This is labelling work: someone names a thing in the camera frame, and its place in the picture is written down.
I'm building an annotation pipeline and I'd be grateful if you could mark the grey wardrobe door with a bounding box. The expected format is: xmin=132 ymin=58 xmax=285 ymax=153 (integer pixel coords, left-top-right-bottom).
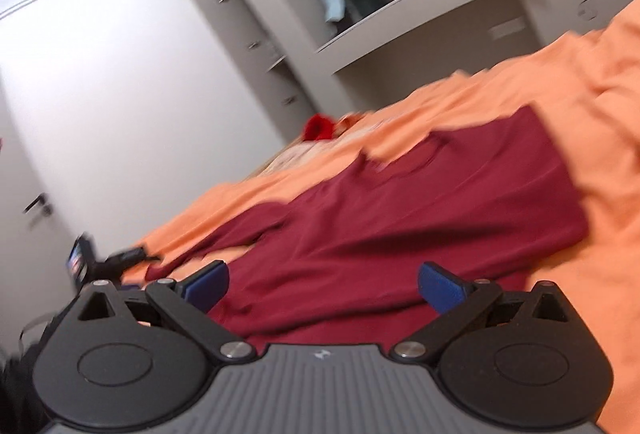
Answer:
xmin=194 ymin=0 xmax=314 ymax=142

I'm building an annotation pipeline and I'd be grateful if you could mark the dark red shirt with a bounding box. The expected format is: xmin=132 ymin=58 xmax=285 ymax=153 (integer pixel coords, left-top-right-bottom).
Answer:
xmin=144 ymin=106 xmax=590 ymax=351

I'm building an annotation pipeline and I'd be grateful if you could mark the grey window desk unit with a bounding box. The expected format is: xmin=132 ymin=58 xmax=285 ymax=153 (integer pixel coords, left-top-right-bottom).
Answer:
xmin=317 ymin=0 xmax=632 ymax=108

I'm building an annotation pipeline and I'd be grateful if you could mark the orange bed sheet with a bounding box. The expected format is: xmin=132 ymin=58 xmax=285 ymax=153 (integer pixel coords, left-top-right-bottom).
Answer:
xmin=126 ymin=4 xmax=639 ymax=433

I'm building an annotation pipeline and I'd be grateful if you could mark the black door handle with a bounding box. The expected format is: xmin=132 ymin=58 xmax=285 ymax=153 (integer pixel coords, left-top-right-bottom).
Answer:
xmin=23 ymin=192 xmax=53 ymax=216

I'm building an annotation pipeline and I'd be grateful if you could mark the bright red cloth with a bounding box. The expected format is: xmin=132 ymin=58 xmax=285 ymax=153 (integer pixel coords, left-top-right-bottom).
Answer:
xmin=302 ymin=113 xmax=336 ymax=142

